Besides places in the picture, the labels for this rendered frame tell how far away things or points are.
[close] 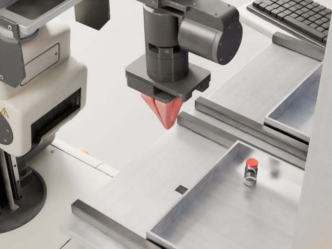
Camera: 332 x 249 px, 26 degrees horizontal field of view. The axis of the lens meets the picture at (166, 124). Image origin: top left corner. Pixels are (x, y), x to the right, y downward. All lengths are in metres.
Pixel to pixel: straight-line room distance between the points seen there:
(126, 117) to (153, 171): 1.50
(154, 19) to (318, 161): 0.30
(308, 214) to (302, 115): 0.62
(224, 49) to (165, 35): 0.08
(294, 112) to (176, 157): 0.25
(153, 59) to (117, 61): 2.10
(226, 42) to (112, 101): 1.97
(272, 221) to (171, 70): 0.35
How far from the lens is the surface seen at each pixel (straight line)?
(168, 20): 0.89
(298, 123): 1.36
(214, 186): 1.21
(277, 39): 1.56
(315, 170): 0.72
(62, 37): 1.59
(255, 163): 1.20
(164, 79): 0.94
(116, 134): 2.66
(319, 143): 0.70
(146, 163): 1.26
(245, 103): 1.39
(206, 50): 0.86
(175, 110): 1.01
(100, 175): 2.10
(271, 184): 1.23
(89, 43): 3.15
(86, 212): 1.15
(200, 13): 0.86
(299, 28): 1.73
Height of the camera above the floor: 1.74
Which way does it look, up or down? 40 degrees down
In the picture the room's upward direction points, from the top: straight up
